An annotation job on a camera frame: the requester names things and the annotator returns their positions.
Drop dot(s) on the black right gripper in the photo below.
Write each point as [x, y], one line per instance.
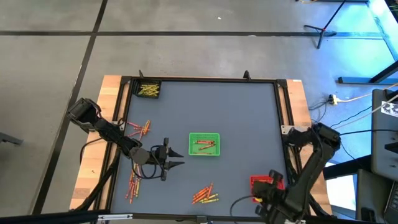
[276, 177]

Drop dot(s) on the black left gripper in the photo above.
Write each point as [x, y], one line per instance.
[160, 155]

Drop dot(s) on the red orange crayon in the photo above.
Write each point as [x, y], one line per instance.
[206, 147]

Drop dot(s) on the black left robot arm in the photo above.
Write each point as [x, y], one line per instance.
[105, 129]

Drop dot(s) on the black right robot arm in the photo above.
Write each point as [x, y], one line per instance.
[311, 168]

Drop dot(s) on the red plastic basket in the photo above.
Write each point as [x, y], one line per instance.
[256, 179]

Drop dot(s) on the green plastic basket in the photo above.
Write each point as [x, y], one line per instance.
[194, 137]

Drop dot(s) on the black plastic basket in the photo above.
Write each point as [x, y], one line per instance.
[136, 93]

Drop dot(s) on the grey desk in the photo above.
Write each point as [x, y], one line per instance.
[370, 199]

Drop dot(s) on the white plug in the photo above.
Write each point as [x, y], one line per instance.
[334, 99]

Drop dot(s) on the grey cabinet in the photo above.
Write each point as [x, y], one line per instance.
[385, 140]

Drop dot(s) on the computer keyboard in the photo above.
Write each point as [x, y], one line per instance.
[392, 202]

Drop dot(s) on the printed marker sheet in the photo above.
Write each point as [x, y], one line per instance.
[390, 109]

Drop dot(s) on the black rig crossbeam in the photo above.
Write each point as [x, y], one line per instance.
[46, 217]

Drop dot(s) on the black tripod stand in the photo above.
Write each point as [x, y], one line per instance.
[322, 30]

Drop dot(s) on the grey floor object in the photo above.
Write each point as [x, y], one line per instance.
[11, 139]

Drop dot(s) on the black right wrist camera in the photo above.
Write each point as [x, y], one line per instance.
[258, 190]

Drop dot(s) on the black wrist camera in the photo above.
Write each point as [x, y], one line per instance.
[140, 155]
[258, 190]

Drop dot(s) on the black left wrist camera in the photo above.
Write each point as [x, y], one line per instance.
[140, 155]

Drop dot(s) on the silver bracket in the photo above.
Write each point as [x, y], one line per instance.
[115, 217]

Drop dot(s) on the black table frame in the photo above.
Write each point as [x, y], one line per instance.
[202, 79]

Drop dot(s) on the black curved bracket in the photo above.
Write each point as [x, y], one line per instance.
[247, 75]
[141, 74]

